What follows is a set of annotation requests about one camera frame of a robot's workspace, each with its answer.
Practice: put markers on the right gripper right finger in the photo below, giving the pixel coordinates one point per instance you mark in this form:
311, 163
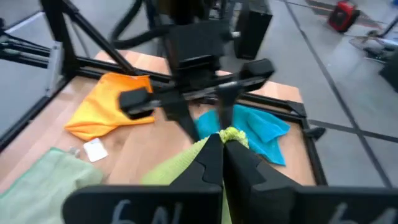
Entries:
264, 193

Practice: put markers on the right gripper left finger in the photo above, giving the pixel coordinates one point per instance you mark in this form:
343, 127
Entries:
199, 186

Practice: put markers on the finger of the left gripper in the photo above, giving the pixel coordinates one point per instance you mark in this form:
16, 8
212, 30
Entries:
227, 105
136, 102

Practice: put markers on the lime green microfiber towel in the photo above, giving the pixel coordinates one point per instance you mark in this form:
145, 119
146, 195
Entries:
174, 168

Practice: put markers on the orange microfiber towel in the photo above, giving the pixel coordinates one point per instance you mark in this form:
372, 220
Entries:
99, 105

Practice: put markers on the teal microfiber towel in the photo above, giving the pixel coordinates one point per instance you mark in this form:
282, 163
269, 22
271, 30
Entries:
264, 130

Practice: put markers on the pale green microfiber towel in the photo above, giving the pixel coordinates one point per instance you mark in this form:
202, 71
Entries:
40, 186

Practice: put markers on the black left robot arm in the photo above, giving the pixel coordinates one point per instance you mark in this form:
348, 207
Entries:
186, 12

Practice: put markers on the black upright box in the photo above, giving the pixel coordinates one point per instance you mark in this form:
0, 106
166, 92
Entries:
252, 31

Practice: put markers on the small white tag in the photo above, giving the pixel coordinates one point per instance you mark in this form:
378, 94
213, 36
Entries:
95, 150

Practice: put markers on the small clear plastic clip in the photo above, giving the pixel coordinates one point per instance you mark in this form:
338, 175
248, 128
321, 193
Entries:
74, 152

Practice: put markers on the black crossbeam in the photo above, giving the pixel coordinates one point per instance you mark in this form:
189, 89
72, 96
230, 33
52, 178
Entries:
25, 56

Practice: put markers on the red and black device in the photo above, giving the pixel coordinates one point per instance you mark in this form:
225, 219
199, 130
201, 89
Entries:
342, 15

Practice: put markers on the silver chair base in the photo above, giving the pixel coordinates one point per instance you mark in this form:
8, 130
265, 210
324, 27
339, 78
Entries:
373, 46

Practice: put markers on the silver metal bracket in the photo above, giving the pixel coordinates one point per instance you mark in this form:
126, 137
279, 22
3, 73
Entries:
56, 68

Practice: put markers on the black aluminium table frame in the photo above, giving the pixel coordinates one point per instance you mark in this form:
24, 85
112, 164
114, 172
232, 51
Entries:
59, 37

